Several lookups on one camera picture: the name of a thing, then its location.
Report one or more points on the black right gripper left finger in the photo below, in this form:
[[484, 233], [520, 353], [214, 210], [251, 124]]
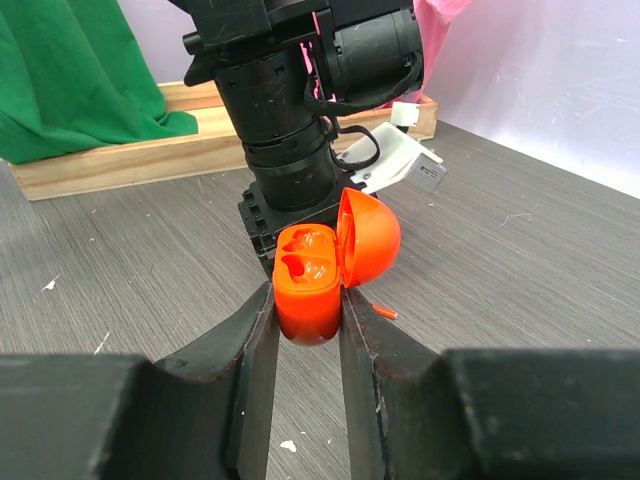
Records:
[[202, 412]]

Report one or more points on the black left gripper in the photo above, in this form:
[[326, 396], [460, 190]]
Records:
[[264, 223]]

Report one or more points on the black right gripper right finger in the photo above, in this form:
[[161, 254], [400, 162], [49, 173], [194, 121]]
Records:
[[483, 413]]

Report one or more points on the orange earbud case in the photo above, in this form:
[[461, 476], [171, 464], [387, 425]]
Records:
[[314, 262]]

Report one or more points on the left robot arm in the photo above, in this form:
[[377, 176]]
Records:
[[287, 72]]

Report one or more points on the lower orange earbud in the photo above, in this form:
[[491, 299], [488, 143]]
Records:
[[385, 312]]

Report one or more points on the green t-shirt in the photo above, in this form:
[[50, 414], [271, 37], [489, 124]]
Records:
[[73, 78]]

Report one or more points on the pink t-shirt on hanger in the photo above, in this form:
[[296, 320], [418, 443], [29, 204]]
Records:
[[435, 35]]

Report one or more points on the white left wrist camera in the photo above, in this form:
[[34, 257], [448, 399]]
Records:
[[394, 153]]

